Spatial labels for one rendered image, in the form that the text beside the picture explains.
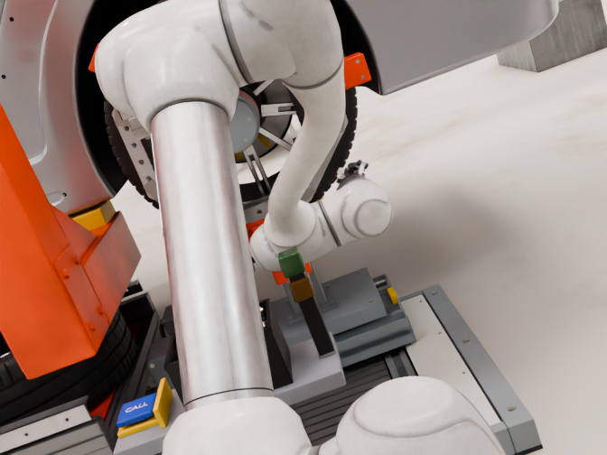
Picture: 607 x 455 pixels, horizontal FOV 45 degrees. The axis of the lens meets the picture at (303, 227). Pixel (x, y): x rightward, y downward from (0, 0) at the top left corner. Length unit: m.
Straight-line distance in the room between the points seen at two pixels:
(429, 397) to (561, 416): 1.11
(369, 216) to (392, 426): 0.74
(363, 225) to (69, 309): 0.65
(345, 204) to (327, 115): 0.31
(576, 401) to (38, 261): 1.24
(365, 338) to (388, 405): 1.34
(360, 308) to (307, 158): 0.90
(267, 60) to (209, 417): 0.46
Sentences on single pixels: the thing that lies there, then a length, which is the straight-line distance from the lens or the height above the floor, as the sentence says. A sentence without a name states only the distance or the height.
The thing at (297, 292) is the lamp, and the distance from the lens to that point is 1.29.
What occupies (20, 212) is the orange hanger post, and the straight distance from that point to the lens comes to 1.56.
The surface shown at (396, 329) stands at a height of 0.15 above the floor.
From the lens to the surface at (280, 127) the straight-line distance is 2.09.
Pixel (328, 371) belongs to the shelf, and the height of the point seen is 0.45.
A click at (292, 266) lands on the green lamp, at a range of 1.27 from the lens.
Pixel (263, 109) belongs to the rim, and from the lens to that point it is 1.93.
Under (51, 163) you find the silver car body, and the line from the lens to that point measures 2.07.
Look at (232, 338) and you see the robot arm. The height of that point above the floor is 0.75.
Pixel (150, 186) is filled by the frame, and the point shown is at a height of 0.76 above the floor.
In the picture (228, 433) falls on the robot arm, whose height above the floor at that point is 0.69.
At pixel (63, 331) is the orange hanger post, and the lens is 1.63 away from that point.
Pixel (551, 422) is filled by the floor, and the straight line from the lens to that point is 1.79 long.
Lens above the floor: 1.05
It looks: 16 degrees down
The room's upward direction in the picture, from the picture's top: 21 degrees counter-clockwise
